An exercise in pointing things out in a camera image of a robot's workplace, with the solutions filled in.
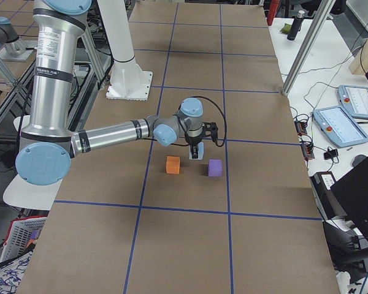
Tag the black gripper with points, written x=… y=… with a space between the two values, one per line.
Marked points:
x=194 y=142

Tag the light blue foam block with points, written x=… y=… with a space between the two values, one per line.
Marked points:
x=196 y=152

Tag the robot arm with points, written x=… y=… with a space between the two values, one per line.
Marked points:
x=61 y=25

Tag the orange foam block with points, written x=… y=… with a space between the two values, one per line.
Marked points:
x=173 y=165

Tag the purple foam block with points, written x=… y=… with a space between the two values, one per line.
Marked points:
x=215 y=168

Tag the near teach pendant tablet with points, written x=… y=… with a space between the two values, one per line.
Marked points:
x=340 y=127

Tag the teach pendant tablet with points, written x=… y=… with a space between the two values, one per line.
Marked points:
x=355 y=100
x=340 y=127

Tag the green cloth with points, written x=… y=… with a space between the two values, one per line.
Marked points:
x=286 y=28

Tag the black water bottle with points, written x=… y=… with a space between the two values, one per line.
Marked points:
x=296 y=25

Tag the red bottle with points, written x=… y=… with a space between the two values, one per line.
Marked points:
x=274 y=4

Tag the far teach pendant tablet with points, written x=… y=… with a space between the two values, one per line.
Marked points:
x=355 y=100

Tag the white plastic basket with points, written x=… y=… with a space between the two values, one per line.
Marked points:
x=19 y=234

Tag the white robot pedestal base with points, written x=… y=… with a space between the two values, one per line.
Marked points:
x=127 y=81

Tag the aluminium frame post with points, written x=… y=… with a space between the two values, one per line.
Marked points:
x=317 y=23

